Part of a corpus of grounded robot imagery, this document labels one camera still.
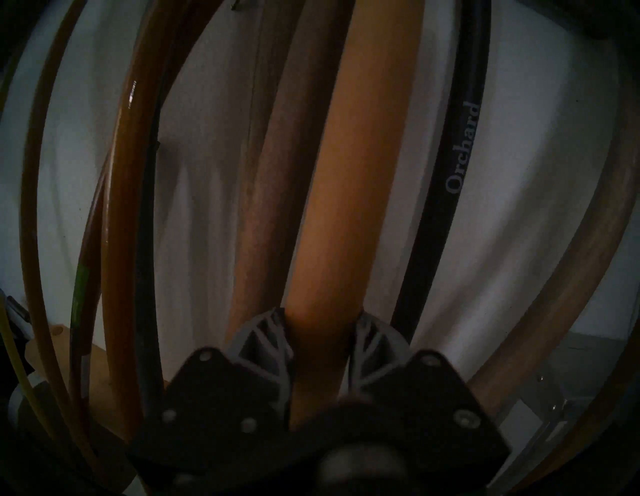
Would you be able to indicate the plain flat-topped wooden stick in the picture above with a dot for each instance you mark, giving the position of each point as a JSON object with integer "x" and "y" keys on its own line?
{"x": 345, "y": 200}

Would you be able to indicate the aluminium step ladder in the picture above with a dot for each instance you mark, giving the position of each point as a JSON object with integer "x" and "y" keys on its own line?
{"x": 565, "y": 380}

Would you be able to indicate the paint-stained wooden pole white tip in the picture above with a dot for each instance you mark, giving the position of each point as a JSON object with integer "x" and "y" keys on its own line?
{"x": 32, "y": 225}

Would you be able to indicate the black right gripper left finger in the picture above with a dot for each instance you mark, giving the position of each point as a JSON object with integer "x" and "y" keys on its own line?
{"x": 220, "y": 400}

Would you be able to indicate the light wooden board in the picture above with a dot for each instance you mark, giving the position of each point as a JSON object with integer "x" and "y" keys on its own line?
{"x": 97, "y": 380}

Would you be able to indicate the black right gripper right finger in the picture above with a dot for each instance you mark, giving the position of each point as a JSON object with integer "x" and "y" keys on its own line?
{"x": 430, "y": 400}

